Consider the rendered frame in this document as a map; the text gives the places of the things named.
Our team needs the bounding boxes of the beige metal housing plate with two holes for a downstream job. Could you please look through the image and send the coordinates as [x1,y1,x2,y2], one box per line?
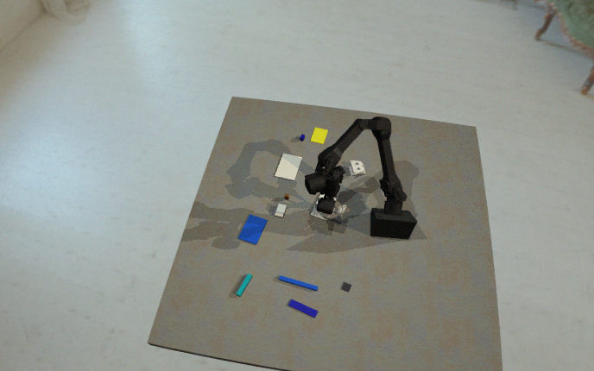
[351,160,364,175]

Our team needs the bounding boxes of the teal flat bar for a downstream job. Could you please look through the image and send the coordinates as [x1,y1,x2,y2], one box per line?
[236,274,252,296]

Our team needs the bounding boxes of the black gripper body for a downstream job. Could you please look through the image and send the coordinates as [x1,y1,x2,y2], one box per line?
[317,174,344,215]

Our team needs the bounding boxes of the white flat rectangular plate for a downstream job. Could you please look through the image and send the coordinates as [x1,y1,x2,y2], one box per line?
[275,154,302,181]

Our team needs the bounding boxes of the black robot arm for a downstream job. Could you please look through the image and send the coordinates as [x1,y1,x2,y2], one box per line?
[305,116,407,216]

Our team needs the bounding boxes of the yellow flat plate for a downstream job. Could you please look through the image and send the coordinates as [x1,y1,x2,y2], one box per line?
[311,127,328,144]

